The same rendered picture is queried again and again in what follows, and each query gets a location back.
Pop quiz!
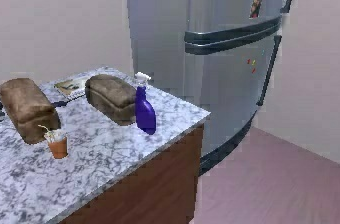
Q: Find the purple spray bottle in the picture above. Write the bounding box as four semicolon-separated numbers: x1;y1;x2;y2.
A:
134;71;157;136

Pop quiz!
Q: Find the brown bread loaf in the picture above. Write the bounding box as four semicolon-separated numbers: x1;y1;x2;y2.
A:
0;77;62;145
84;73;138;127

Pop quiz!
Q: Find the grey fridge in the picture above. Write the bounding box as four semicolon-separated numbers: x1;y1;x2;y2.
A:
126;0;294;177

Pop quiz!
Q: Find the marble top wooden counter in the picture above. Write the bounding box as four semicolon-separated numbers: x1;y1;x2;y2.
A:
0;65;212;224

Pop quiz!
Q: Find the spiral bound notebook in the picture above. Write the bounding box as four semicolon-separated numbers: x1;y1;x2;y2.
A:
53;77;91;102

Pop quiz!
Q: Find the colourful fridge magnet picture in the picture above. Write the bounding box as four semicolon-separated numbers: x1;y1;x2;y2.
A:
248;0;263;19

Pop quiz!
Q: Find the black fridge door handle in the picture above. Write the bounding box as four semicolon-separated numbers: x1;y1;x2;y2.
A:
280;0;294;14
256;34;283;107

